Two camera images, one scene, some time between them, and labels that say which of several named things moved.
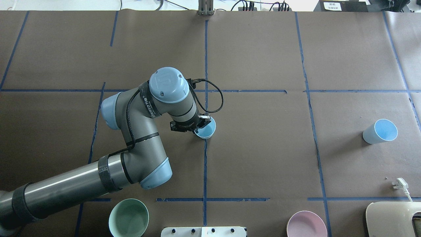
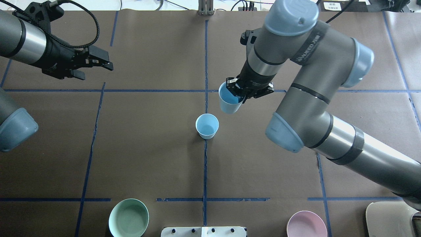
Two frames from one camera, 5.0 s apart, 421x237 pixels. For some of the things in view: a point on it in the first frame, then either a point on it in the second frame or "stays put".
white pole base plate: x=203 y=231 stays put
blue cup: x=207 y=131 stays put
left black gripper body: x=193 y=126 → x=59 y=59
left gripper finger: x=205 y=117 → x=77 y=73
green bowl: x=128 y=218 stays put
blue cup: x=383 y=130 → x=229 y=102
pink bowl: x=306 y=223 stays put
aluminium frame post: x=206 y=7 stays put
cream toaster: x=391 y=219 stays put
